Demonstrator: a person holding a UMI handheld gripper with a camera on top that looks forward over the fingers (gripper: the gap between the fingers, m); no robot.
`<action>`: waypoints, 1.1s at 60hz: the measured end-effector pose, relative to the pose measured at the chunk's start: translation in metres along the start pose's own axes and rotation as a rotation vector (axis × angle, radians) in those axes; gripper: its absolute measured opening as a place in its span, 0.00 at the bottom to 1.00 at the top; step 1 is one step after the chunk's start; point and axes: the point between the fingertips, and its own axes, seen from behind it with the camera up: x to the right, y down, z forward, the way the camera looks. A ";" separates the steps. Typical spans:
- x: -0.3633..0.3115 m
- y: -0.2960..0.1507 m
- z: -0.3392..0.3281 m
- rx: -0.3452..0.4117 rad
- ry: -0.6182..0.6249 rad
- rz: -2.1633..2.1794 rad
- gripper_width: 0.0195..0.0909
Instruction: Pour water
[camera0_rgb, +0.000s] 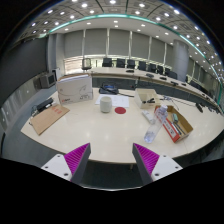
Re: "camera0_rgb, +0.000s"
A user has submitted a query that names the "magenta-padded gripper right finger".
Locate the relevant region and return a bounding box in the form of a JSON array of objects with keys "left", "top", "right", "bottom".
[{"left": 131, "top": 142, "right": 184, "bottom": 186}]

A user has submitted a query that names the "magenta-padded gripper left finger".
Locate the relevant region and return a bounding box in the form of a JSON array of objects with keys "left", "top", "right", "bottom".
[{"left": 40, "top": 142, "right": 92, "bottom": 185}]

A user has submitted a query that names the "clear plastic water bottle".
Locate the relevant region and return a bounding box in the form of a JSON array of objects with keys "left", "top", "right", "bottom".
[{"left": 143, "top": 104, "right": 169, "bottom": 144}]

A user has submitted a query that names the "small white packet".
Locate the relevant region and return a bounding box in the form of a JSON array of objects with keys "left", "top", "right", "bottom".
[{"left": 141, "top": 109, "right": 157, "bottom": 125}]

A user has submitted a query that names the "open brown cardboard box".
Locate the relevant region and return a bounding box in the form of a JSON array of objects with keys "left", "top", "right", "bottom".
[{"left": 153, "top": 104, "right": 194, "bottom": 144}]

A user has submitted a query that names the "flat brown cardboard sheet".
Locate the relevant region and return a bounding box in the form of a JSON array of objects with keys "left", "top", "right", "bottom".
[{"left": 29, "top": 103, "right": 71, "bottom": 136}]

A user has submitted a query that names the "flat round red coaster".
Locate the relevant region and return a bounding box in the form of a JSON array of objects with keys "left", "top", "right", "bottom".
[{"left": 114, "top": 106, "right": 127, "bottom": 115}]

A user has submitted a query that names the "white ceramic cup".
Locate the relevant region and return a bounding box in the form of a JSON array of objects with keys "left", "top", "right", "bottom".
[{"left": 99, "top": 95, "right": 113, "bottom": 114}]

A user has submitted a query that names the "open white cardboard box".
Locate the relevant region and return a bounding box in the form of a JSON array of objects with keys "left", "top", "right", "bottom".
[{"left": 133, "top": 87, "right": 161, "bottom": 110}]

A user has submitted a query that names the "white paper sheet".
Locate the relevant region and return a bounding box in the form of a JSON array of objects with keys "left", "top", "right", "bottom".
[{"left": 94, "top": 93, "right": 130, "bottom": 109}]

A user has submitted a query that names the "large white cardboard box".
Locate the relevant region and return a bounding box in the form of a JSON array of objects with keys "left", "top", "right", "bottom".
[{"left": 55, "top": 73, "right": 94, "bottom": 106}]

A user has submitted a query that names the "black bag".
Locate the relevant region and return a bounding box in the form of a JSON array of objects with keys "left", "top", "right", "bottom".
[{"left": 98, "top": 83, "right": 120, "bottom": 96}]

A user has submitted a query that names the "long curved conference desk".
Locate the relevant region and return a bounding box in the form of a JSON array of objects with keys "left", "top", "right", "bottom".
[{"left": 65, "top": 66, "right": 224, "bottom": 116}]

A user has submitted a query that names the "grey monitor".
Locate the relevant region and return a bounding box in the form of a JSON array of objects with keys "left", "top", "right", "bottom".
[{"left": 34, "top": 72, "right": 57, "bottom": 90}]

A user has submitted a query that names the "row of black office chairs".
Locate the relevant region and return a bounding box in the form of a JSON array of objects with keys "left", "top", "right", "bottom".
[{"left": 81, "top": 57, "right": 179, "bottom": 80}]

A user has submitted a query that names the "group of ceiling lights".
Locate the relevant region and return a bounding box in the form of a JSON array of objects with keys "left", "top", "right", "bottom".
[{"left": 29, "top": 0, "right": 223, "bottom": 68}]

